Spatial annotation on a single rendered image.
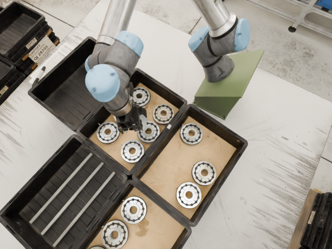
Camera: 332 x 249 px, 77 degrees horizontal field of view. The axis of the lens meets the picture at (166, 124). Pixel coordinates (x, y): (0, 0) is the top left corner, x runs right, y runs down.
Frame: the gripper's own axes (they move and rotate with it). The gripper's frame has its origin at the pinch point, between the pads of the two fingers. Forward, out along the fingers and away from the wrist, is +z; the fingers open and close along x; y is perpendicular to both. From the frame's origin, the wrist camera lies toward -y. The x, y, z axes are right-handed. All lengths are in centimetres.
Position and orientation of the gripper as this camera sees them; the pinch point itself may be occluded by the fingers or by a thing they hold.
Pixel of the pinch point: (137, 121)
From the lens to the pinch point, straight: 81.4
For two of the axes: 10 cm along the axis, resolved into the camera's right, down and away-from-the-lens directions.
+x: 9.8, -1.7, -0.7
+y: 1.4, 9.3, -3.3
